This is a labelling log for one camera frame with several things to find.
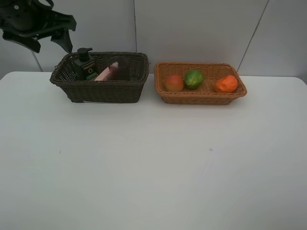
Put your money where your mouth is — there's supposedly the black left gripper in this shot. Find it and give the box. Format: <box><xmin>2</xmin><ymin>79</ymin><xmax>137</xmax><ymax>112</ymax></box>
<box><xmin>0</xmin><ymin>0</ymin><xmax>76</xmax><ymax>53</ymax></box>

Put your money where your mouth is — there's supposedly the dark green pump soap bottle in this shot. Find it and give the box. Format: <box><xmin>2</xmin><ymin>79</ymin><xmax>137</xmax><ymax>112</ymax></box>
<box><xmin>74</xmin><ymin>48</ymin><xmax>98</xmax><ymax>81</ymax></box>

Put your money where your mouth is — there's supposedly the pink dish soap bottle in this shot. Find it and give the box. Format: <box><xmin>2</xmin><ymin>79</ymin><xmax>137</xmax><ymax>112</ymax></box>
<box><xmin>94</xmin><ymin>62</ymin><xmax>118</xmax><ymax>81</ymax></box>

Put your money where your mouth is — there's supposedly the translucent purple plastic cup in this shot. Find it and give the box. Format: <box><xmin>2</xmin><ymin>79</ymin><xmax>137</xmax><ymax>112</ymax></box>
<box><xmin>107</xmin><ymin>56</ymin><xmax>130</xmax><ymax>81</ymax></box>

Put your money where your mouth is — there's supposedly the red yellow peach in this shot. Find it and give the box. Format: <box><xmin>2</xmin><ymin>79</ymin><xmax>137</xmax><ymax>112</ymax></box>
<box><xmin>164</xmin><ymin>74</ymin><xmax>184</xmax><ymax>92</ymax></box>

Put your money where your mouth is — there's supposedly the green lime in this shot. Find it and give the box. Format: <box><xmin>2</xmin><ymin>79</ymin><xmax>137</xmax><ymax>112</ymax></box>
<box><xmin>184</xmin><ymin>69</ymin><xmax>204</xmax><ymax>90</ymax></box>

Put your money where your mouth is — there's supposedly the orange tangerine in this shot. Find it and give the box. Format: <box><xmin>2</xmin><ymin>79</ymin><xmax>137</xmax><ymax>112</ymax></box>
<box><xmin>215</xmin><ymin>75</ymin><xmax>238</xmax><ymax>93</ymax></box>

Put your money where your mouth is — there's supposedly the dark brown wicker basket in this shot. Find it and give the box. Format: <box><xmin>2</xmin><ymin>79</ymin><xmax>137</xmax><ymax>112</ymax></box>
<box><xmin>50</xmin><ymin>52</ymin><xmax>149</xmax><ymax>103</ymax></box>

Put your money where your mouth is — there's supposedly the orange wicker basket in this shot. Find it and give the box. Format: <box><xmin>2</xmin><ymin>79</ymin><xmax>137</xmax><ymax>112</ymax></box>
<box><xmin>154</xmin><ymin>62</ymin><xmax>247</xmax><ymax>105</ymax></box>

